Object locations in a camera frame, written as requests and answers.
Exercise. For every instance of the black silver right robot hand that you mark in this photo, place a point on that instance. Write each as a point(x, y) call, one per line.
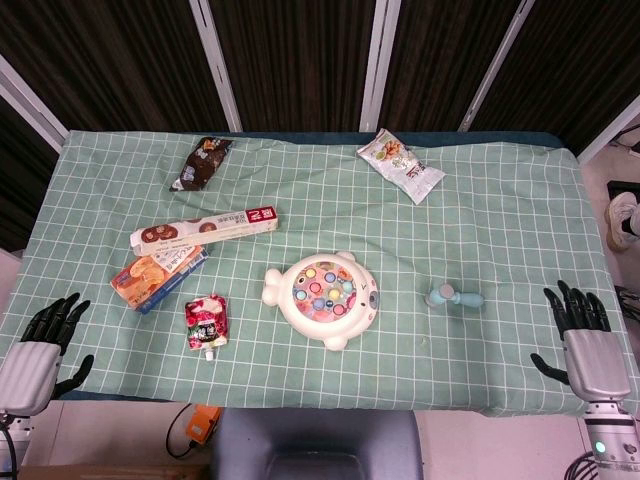
point(595, 362)

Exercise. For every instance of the long white cookie box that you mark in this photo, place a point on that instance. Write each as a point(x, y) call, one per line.
point(200, 230)

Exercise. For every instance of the white whack-a-mole toy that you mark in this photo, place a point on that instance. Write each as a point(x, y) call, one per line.
point(320, 295)

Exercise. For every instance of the orange floor device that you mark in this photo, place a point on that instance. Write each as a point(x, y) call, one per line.
point(202, 425)

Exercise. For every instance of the light blue toy hammer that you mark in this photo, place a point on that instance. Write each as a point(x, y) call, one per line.
point(467, 299)

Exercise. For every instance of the white green snack bag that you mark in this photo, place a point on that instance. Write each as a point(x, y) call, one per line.
point(400, 162)

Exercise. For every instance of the green checked tablecloth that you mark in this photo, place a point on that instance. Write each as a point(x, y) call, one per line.
point(450, 225)

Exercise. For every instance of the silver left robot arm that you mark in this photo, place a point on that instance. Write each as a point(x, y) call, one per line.
point(20, 427)

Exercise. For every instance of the orange blue cracker box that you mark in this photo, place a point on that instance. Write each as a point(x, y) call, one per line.
point(150, 280)

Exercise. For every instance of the red spouted drink pouch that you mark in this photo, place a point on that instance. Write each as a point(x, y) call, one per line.
point(206, 325)

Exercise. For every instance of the dark white-framed partition screen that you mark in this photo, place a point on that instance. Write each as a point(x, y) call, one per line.
point(300, 60)

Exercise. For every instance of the dark blue-grey chair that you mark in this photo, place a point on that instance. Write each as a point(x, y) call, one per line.
point(315, 440)

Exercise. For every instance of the dark brown snack bag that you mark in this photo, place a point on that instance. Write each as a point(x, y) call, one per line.
point(202, 162)

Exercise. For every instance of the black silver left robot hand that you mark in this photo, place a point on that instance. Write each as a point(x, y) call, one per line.
point(30, 370)

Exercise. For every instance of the brown cardboard box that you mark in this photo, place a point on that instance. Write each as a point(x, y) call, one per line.
point(100, 473)

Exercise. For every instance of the white sneaker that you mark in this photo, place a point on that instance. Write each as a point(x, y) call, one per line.
point(620, 215)

